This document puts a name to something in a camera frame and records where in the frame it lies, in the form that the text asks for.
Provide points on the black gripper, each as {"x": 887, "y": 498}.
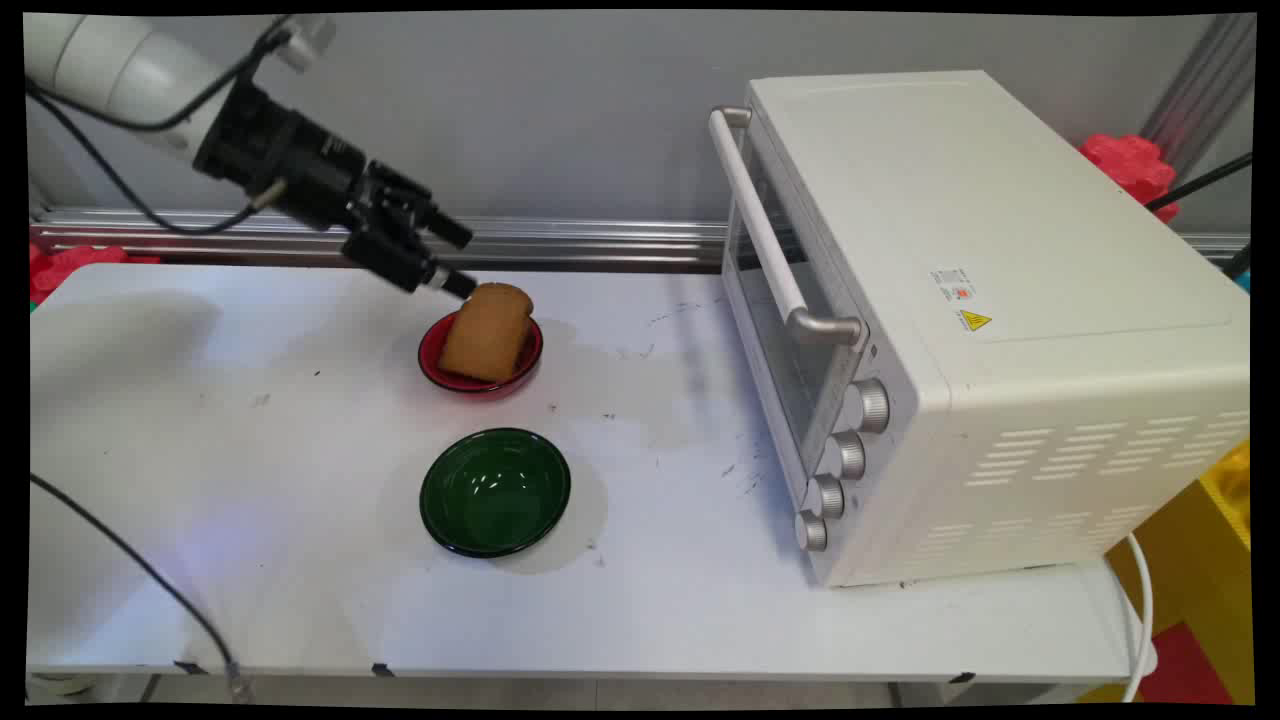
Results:
{"x": 290, "y": 160}

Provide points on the brown bread slice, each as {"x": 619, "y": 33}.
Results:
{"x": 485, "y": 335}

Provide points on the red bowl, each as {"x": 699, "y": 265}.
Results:
{"x": 432, "y": 360}

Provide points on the dark green bowl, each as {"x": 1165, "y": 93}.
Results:
{"x": 495, "y": 495}

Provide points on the red flat plastic object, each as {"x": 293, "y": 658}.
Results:
{"x": 70, "y": 265}

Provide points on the silver oven knob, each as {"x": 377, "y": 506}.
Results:
{"x": 826, "y": 496}
{"x": 811, "y": 531}
{"x": 868, "y": 405}
{"x": 848, "y": 455}

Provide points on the white label sticker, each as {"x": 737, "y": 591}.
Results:
{"x": 953, "y": 283}

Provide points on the yellow triangle warning sticker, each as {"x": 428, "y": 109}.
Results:
{"x": 975, "y": 321}

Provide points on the white toaster oven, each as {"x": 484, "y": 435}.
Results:
{"x": 1000, "y": 250}

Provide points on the red knobbly plastic object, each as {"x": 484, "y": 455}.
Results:
{"x": 1130, "y": 165}

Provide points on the red floor mat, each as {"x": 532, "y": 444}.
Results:
{"x": 1185, "y": 670}

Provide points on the aluminium rail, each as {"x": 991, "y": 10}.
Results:
{"x": 580, "y": 240}

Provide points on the aluminium frame post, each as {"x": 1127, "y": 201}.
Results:
{"x": 1200, "y": 90}

